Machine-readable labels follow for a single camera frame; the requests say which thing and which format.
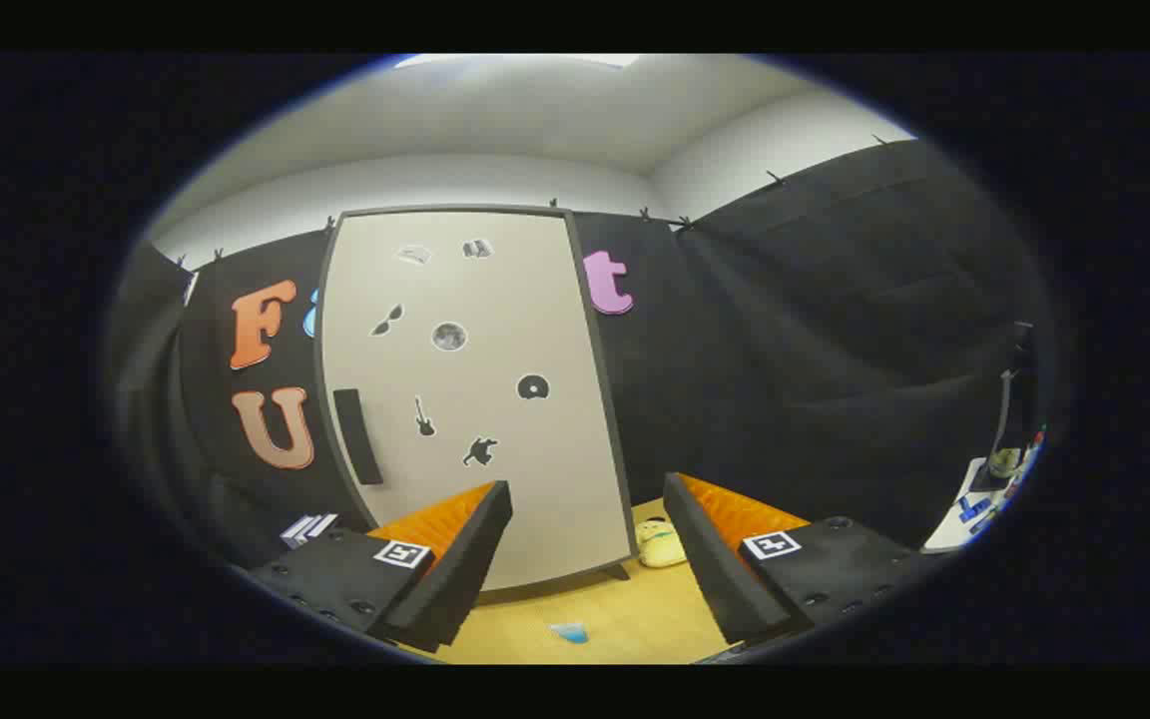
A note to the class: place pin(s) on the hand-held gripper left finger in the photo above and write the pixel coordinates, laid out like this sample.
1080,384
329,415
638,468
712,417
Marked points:
465,569

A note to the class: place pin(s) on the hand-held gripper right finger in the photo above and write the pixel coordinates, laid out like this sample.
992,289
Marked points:
710,559

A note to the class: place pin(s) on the blue white packet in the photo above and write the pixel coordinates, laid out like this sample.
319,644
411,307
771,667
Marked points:
571,632

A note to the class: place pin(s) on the yellow plush toy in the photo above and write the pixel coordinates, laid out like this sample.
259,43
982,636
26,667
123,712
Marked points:
657,544

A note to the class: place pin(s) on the dark grey cabinet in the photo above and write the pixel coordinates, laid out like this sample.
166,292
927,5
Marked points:
618,571

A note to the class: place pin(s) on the black backdrop cloth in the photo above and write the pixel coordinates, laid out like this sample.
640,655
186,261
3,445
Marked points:
815,350

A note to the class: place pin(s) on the white side table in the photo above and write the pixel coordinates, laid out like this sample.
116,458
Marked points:
949,529

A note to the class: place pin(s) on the blue plastic item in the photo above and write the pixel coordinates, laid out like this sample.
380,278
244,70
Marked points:
974,507

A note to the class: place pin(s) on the small pale bottle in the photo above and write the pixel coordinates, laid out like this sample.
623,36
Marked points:
1004,462

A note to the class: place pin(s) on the black stand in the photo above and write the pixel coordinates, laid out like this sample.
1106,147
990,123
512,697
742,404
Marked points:
1006,399

